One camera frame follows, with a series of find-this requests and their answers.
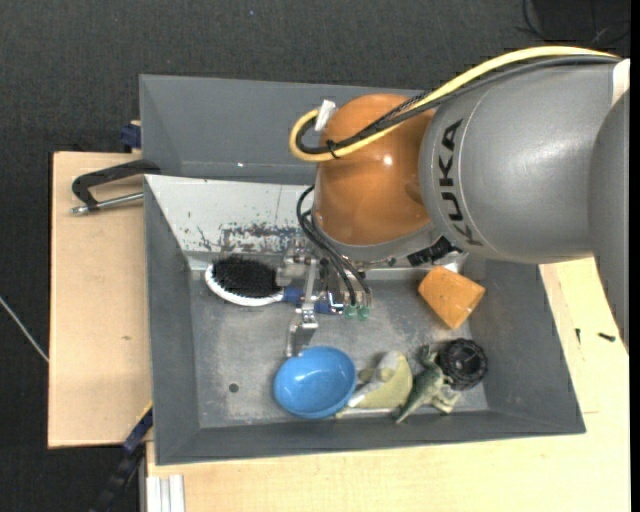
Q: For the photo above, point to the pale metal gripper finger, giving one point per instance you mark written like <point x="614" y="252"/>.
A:
<point x="300" y="334"/>
<point x="289" y="276"/>

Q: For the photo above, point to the white hairbrush with black bristles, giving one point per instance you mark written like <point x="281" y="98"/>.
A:
<point x="242" y="280"/>

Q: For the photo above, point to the blue plastic bowl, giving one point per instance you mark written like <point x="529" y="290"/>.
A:
<point x="314" y="382"/>

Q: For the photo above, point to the grey metal bin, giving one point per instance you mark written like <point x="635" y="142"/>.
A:
<point x="240" y="380"/>

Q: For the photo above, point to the yellow-green soft toy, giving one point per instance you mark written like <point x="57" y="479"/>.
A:
<point x="390" y="387"/>

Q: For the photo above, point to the orange plastic cup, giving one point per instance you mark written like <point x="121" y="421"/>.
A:
<point x="450" y="296"/>

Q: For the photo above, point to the green toy dinosaur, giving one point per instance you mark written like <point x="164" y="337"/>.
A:
<point x="426" y="387"/>

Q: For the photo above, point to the black ribbed ball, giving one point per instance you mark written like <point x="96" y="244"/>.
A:
<point x="462" y="364"/>

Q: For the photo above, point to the pale wood flat board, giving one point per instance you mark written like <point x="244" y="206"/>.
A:
<point x="95" y="310"/>

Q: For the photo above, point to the small black screw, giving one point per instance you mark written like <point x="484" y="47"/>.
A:
<point x="608" y="336"/>

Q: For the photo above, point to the black cylinder on white bracket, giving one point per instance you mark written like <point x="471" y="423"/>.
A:
<point x="429" y="254"/>

